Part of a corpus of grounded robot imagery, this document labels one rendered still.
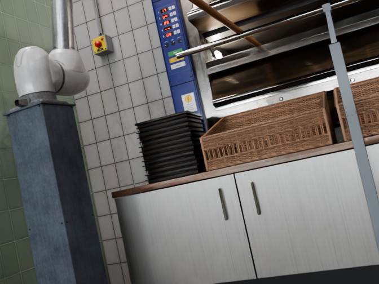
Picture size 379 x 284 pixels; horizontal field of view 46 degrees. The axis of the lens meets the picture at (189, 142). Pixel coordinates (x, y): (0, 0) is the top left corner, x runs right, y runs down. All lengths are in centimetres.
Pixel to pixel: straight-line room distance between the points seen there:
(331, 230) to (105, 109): 158
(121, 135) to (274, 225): 123
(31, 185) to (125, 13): 130
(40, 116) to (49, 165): 21
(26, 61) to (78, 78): 27
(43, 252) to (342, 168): 124
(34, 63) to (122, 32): 91
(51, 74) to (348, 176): 131
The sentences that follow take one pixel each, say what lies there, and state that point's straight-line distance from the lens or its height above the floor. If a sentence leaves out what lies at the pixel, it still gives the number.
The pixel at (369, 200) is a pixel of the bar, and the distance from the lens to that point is 180.
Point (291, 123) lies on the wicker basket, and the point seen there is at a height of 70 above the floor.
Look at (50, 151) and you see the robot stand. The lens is 191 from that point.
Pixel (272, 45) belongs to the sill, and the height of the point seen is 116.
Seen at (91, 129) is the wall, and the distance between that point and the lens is 288.
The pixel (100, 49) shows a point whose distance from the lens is 280.
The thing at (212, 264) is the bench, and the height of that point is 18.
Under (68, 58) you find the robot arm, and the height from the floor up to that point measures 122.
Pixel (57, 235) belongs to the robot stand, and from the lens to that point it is 193.
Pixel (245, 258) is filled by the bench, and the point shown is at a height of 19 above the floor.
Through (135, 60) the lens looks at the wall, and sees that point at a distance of 276.
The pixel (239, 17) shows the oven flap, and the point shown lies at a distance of 257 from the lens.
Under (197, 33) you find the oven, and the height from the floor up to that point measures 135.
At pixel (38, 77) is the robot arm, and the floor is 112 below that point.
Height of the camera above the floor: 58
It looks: 4 degrees up
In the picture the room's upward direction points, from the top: 12 degrees counter-clockwise
